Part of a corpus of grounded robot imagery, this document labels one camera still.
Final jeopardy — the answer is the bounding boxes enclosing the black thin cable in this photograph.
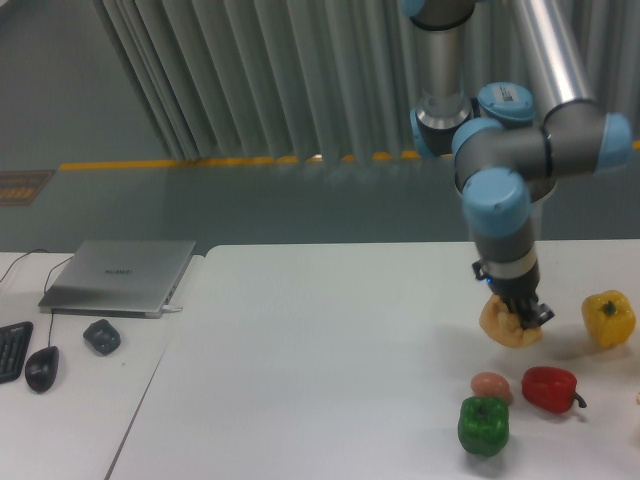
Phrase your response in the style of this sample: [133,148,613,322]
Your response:
[0,248,51,284]

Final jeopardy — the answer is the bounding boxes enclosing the black computer mouse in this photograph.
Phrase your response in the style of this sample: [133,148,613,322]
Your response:
[25,346,59,394]

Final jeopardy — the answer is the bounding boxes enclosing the triangular bread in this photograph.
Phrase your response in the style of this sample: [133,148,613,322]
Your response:
[479,295,543,349]

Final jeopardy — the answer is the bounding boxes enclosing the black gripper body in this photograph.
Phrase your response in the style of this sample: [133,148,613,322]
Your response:
[472,261,540,303]

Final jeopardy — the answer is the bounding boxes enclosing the black mouse cable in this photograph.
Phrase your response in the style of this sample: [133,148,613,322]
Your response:
[43,263,75,348]

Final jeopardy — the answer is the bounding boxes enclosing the green bell pepper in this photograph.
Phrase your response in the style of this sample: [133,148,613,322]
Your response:
[457,396,510,457]

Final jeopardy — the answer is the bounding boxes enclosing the red bell pepper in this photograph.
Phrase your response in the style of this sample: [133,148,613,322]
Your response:
[521,366,587,414]

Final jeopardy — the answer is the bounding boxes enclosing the black keyboard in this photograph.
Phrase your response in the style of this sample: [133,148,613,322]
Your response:
[0,321,33,384]

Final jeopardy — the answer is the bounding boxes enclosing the silver laptop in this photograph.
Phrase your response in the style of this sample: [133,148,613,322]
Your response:
[39,240,196,318]

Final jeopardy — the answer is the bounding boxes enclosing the brown egg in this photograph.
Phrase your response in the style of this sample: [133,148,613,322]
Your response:
[470,372,512,403]

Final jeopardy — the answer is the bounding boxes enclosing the yellow bell pepper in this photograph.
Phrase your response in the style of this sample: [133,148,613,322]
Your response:
[581,290,636,349]

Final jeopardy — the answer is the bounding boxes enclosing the white pleated curtain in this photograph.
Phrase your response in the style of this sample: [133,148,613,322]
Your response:
[96,1,639,179]

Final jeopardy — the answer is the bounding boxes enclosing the small black device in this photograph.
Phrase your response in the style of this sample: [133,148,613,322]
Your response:
[83,319,121,356]

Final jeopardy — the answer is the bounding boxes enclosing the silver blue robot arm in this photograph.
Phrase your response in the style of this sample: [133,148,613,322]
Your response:
[400,1,633,329]

